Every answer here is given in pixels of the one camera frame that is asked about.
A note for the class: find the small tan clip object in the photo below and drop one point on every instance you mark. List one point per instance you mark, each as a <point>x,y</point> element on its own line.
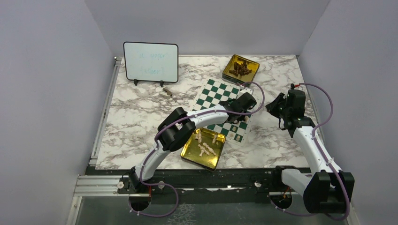
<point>166,93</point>

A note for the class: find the pile of dark chess pieces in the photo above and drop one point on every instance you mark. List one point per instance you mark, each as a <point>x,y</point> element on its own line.
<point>240,69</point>

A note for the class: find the gold tin dark pieces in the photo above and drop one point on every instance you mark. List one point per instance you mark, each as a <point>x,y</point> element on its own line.
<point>227,76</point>

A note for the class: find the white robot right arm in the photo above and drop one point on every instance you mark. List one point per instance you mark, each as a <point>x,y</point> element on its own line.
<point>329,189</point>

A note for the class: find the green white chess board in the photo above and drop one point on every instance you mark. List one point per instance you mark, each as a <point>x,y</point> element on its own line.
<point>209,95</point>

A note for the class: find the small whiteboard on stand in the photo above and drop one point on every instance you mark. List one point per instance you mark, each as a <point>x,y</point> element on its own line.
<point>151,62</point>

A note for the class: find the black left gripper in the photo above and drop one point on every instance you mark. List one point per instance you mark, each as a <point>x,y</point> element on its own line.
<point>241,118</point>

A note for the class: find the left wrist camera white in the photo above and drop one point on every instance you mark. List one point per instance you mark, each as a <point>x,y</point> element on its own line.
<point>243,91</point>

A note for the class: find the gold tin white pieces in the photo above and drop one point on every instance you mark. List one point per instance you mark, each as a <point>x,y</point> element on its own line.
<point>190,151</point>

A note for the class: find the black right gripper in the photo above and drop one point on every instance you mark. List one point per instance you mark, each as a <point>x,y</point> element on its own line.
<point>271,107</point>

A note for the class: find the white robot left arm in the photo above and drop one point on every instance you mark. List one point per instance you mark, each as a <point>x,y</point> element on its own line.
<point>174,132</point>

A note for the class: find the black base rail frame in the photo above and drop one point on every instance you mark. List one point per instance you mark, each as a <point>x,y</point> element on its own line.
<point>192,186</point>

